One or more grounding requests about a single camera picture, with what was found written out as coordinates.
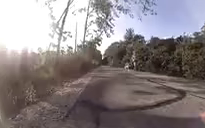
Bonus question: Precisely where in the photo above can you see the pole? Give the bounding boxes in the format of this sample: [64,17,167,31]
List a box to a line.
[73,21,79,54]

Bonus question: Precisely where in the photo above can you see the grey asphalt road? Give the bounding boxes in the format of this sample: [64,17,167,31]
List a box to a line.
[9,65,205,128]

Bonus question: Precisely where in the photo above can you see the tall thin leafy tree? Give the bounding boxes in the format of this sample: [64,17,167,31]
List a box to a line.
[44,0,158,58]

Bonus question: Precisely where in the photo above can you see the dry brown bushes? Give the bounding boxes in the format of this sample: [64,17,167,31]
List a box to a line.
[0,44,103,118]

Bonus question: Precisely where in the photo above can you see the row of green trees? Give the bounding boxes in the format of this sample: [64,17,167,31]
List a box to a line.
[102,16,205,83]

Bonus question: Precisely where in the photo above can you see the dirt and rubble verge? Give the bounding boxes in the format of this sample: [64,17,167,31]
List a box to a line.
[8,68,98,128]

